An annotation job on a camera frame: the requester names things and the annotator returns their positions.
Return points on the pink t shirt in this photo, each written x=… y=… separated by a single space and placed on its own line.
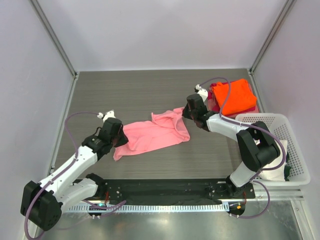
x=163 y=130

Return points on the dark green t shirt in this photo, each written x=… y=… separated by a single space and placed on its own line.
x=287 y=168

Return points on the white plastic laundry basket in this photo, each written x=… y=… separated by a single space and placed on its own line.
x=279 y=125

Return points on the left aluminium frame post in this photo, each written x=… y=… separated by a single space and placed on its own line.
x=52 y=35

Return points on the salmon folded t shirt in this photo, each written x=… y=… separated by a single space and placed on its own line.
x=213 y=105

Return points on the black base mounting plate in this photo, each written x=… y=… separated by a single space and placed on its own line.
x=171 y=192

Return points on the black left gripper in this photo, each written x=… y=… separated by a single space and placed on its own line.
x=124 y=138

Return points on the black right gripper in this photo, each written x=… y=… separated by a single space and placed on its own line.
x=185 y=113

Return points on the aluminium frame post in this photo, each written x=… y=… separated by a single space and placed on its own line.
x=52 y=35
x=279 y=21

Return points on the white slotted cable duct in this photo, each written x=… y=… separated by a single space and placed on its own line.
x=87 y=208

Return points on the orange folded t shirt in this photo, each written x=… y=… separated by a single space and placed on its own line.
x=240 y=98

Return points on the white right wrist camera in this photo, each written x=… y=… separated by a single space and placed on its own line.
x=202 y=92

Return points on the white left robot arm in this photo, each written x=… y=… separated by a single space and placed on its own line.
x=43 y=203

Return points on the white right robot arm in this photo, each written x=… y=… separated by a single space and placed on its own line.
x=259 y=149

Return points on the right aluminium frame post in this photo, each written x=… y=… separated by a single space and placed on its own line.
x=279 y=21

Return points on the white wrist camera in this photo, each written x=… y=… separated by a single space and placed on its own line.
x=107 y=115
x=202 y=92

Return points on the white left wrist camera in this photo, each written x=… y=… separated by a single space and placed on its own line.
x=107 y=115

